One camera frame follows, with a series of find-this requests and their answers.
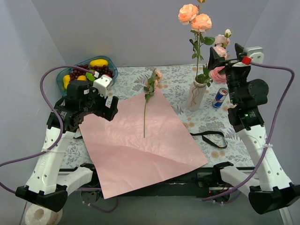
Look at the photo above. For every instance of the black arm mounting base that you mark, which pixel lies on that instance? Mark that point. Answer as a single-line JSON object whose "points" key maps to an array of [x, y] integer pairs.
{"points": [[199, 183]]}

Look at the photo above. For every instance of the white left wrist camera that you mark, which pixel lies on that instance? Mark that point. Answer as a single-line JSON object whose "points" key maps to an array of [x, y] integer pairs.
{"points": [[102, 84]]}

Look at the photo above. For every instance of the blue silver energy drink can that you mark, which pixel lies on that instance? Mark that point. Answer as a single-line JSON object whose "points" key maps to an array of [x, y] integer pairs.
{"points": [[220, 97]]}

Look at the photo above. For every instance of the small yellow toy fruit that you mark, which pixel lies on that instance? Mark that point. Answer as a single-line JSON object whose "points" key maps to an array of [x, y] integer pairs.
{"points": [[82, 78]]}

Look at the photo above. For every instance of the two-bloom peach rose stem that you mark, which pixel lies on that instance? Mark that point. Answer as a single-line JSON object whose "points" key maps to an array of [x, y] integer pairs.
{"points": [[200, 23]]}

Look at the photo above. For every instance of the black gold-lettered ribbon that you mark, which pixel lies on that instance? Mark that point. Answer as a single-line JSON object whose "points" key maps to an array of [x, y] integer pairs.
{"points": [[208, 141]]}

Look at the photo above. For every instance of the dark red toy grapes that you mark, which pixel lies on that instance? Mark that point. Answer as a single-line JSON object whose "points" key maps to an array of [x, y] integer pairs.
{"points": [[76, 72]]}

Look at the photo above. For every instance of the white tissue paper roll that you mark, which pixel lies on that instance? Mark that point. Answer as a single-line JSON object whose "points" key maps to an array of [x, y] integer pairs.
{"points": [[37, 215]]}

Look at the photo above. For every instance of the purple wrapping paper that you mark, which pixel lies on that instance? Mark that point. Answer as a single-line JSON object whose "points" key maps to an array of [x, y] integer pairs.
{"points": [[145, 143]]}

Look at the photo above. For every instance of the yellow toy mango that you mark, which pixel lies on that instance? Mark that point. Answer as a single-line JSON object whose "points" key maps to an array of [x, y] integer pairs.
{"points": [[99, 63]]}

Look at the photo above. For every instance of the pale pink rose stem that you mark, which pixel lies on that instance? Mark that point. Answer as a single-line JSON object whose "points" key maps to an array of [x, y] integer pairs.
{"points": [[221, 43]]}

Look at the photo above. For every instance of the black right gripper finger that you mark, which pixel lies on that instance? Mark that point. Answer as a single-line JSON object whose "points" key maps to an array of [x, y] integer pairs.
{"points": [[215, 60], [240, 53]]}

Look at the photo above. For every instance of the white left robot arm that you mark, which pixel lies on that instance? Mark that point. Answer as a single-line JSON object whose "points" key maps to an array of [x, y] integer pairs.
{"points": [[45, 187]]}

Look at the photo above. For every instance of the single peach rose stem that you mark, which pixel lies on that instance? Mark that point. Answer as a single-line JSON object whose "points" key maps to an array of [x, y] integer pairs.
{"points": [[151, 83]]}

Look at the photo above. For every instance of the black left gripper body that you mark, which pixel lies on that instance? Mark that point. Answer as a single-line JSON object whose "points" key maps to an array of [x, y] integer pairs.
{"points": [[103, 104]]}

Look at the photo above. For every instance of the teal plastic fruit basket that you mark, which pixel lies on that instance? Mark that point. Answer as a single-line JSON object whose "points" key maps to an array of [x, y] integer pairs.
{"points": [[67, 71]]}

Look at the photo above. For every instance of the green toy watermelon ball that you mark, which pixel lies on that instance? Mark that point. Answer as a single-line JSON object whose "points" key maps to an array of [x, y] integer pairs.
{"points": [[92, 75]]}

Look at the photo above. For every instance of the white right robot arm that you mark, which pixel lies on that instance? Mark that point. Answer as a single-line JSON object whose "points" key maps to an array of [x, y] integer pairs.
{"points": [[267, 187]]}

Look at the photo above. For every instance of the bright pink rose stem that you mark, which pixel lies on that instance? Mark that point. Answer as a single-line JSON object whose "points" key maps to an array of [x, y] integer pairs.
{"points": [[216, 76]]}

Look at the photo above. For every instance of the floral patterned table mat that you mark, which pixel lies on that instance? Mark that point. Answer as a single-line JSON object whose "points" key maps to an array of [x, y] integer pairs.
{"points": [[174, 86]]}

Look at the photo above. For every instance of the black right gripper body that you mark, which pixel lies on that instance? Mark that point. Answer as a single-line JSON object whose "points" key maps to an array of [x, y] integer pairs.
{"points": [[231, 68]]}

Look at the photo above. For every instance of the white ribbed ceramic vase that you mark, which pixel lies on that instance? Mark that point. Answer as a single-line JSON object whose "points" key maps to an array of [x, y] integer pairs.
{"points": [[195, 95]]}

